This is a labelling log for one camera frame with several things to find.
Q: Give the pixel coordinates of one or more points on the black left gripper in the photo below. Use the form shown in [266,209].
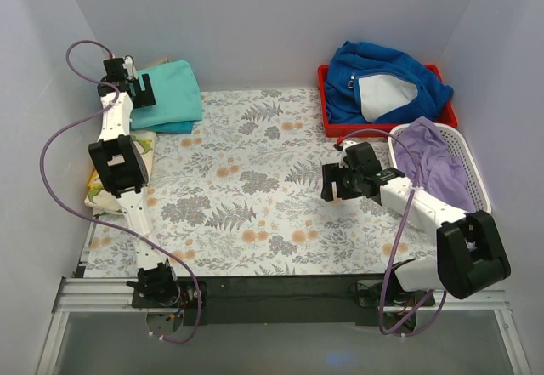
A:
[144,90]

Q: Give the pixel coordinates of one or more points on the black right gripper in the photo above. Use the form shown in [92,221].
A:
[330,182]

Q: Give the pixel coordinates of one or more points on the mint green t shirt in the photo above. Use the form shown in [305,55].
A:
[177,95]

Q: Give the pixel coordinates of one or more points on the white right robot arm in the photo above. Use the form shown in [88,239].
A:
[468,251]

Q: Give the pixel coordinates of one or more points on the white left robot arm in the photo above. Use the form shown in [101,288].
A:
[116,158]

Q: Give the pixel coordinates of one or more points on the red plastic bin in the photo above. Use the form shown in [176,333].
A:
[447,117]

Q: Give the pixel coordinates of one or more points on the teal folded t shirt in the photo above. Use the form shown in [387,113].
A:
[169,128]

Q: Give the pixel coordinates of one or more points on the blue fleece jacket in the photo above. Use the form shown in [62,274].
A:
[368,83]

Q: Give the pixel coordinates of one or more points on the floral patterned table mat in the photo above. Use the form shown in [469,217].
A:
[240,195]

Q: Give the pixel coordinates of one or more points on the lavender purple t shirt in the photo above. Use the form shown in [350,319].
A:
[423,156]

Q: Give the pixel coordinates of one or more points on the dinosaur print folded garment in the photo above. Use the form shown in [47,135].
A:
[98,198]

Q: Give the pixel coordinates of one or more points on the white perforated basket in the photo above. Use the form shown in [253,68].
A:
[457,146]

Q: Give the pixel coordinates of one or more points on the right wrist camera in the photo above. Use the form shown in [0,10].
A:
[342,145]

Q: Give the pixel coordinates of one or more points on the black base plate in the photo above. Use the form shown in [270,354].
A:
[275,299]

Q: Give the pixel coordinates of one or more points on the aluminium frame rail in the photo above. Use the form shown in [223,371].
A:
[112,295]

